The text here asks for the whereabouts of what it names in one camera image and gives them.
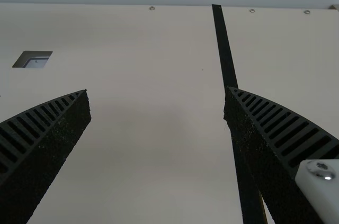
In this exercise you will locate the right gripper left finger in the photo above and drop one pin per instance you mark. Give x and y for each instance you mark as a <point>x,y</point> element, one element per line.
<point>45,150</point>

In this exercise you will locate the black strip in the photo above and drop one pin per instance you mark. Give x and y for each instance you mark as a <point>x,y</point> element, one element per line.
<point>223,49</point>

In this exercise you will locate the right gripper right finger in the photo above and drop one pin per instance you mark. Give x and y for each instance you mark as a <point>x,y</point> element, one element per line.
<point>265,144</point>

